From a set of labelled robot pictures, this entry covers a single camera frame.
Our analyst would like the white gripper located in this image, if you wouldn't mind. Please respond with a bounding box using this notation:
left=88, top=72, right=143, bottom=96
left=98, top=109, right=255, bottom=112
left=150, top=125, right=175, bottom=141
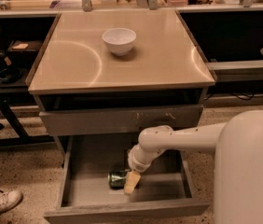
left=124, top=144, right=164, bottom=194

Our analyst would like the green soda can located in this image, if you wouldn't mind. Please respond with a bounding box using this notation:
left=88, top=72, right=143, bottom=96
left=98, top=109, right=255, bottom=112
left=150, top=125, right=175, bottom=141
left=108, top=170, right=130, bottom=189

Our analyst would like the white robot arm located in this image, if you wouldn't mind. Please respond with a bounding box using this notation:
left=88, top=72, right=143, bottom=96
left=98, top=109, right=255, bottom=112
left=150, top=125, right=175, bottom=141
left=124, top=110, right=263, bottom=224

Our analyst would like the grey middle drawer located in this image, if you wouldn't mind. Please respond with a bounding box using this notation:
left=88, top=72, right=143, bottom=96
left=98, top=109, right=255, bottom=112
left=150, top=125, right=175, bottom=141
left=44, top=133, right=209, bottom=224

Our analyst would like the grey drawer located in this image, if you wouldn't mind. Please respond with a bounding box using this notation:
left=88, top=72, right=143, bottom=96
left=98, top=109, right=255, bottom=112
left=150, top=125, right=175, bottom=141
left=44, top=133, right=209, bottom=224
left=40, top=105, right=203, bottom=136

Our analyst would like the grey top drawer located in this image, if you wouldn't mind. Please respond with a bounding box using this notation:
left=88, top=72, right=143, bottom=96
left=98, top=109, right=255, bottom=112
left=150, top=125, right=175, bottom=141
left=40, top=105, right=203, bottom=136

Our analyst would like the grey drawer cabinet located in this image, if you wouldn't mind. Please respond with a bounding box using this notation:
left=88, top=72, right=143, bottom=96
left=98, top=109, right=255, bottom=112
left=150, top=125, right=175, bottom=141
left=26, top=9, right=215, bottom=152

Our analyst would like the white ceramic bowl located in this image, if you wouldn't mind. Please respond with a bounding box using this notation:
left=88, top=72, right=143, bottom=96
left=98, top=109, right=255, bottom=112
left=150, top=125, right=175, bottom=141
left=102, top=28, right=137, bottom=56

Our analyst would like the white sneaker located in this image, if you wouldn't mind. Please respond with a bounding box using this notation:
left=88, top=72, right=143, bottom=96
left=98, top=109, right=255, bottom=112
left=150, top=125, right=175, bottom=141
left=0, top=190, right=22, bottom=214

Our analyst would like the black box with note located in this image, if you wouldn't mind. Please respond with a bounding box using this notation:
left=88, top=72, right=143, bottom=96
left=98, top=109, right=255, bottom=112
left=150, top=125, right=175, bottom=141
left=7, top=40, right=42, bottom=59

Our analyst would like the black table frame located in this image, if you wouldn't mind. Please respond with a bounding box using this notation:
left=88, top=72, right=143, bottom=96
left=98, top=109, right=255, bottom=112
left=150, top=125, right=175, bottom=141
left=0, top=98, right=54, bottom=148

